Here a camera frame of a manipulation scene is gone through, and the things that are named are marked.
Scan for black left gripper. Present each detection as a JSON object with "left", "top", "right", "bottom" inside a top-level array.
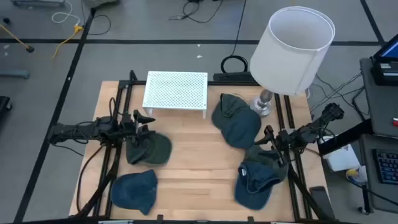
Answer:
[{"left": 119, "top": 109, "right": 156, "bottom": 146}]

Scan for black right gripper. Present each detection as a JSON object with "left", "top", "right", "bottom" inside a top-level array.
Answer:
[{"left": 254, "top": 125, "right": 302, "bottom": 166}]

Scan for dark green cap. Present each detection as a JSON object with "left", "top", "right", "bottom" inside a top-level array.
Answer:
[{"left": 125, "top": 130, "right": 173, "bottom": 166}]

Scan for dark teal cap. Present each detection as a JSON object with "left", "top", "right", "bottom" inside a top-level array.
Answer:
[{"left": 211, "top": 92, "right": 262, "bottom": 150}]

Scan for blue denim cap white label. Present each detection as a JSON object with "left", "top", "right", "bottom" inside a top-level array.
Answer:
[{"left": 234, "top": 160, "right": 282, "bottom": 211}]

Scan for white perforated shelf riser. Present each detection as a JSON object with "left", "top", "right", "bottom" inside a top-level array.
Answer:
[{"left": 142, "top": 70, "right": 208, "bottom": 120}]

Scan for white box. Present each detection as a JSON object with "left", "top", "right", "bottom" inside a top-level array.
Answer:
[{"left": 322, "top": 143, "right": 361, "bottom": 172}]

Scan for black bar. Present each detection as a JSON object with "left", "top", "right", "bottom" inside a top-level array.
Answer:
[{"left": 317, "top": 119, "right": 374, "bottom": 156}]

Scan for black flat pad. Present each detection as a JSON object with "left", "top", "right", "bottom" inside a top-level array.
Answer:
[{"left": 309, "top": 185, "right": 336, "bottom": 220}]

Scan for black power strip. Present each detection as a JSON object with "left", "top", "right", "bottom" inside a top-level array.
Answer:
[{"left": 213, "top": 72, "right": 259, "bottom": 83}]

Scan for blue yellow white bottle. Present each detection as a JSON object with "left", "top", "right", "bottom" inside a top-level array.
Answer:
[{"left": 345, "top": 166, "right": 368, "bottom": 184}]

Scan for white shade silver lamp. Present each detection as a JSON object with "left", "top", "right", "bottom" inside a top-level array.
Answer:
[{"left": 249, "top": 6, "right": 336, "bottom": 118}]

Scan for grey side table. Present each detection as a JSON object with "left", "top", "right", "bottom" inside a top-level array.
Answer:
[
  {"left": 359, "top": 57, "right": 398, "bottom": 138},
  {"left": 359, "top": 133, "right": 398, "bottom": 214}
]

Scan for black keyboard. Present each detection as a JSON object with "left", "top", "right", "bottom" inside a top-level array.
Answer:
[{"left": 372, "top": 148, "right": 398, "bottom": 185}]

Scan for black desktop device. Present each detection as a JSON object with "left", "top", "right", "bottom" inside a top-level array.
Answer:
[{"left": 371, "top": 60, "right": 398, "bottom": 86}]

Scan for grey floor stand foot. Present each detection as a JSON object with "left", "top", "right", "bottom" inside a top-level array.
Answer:
[{"left": 0, "top": 70, "right": 30, "bottom": 79}]

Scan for black computer monitor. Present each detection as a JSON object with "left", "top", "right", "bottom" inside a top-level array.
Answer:
[{"left": 373, "top": 32, "right": 398, "bottom": 63}]

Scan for green corduroy cap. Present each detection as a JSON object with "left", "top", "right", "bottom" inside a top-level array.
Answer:
[{"left": 244, "top": 144, "right": 289, "bottom": 184}]

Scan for black coiled cable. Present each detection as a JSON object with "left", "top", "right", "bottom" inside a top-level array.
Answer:
[{"left": 220, "top": 0, "right": 249, "bottom": 74}]

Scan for black looped floor cable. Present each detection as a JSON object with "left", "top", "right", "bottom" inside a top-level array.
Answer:
[{"left": 81, "top": 0, "right": 112, "bottom": 36}]

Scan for yellow extension cable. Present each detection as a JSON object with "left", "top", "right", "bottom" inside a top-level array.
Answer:
[{"left": 51, "top": 24, "right": 85, "bottom": 60}]

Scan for yellow cord black plug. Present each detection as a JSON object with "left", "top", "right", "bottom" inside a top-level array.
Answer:
[{"left": 0, "top": 23, "right": 35, "bottom": 54}]

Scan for white floor cable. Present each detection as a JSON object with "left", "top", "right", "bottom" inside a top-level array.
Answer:
[{"left": 51, "top": 0, "right": 81, "bottom": 26}]

